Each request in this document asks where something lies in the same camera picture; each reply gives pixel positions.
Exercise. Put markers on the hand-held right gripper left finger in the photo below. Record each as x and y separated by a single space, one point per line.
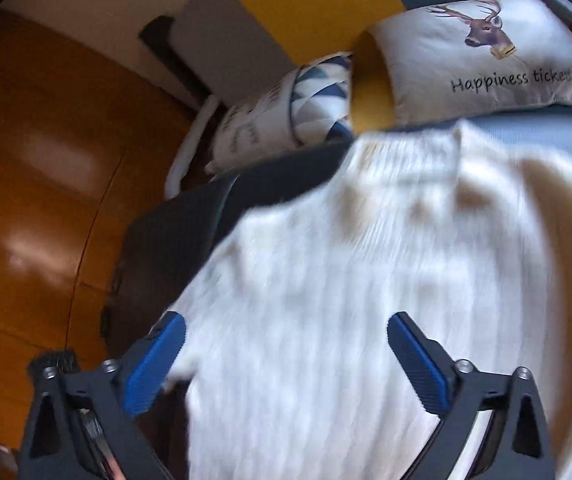
155 365

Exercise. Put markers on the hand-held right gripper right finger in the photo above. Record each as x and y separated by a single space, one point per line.
416 360

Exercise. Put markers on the white knit sweater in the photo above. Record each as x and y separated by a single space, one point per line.
341 260

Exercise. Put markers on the wooden wardrobe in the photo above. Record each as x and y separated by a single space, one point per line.
40 185

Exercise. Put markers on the mustard yellow pillow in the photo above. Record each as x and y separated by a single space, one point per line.
371 85

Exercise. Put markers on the triangle pattern pillow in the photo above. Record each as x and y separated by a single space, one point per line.
276 110

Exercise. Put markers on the deer print pillow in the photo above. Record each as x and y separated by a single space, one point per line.
466 75

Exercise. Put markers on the grey yellow teal sofa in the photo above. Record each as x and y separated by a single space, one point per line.
306 5

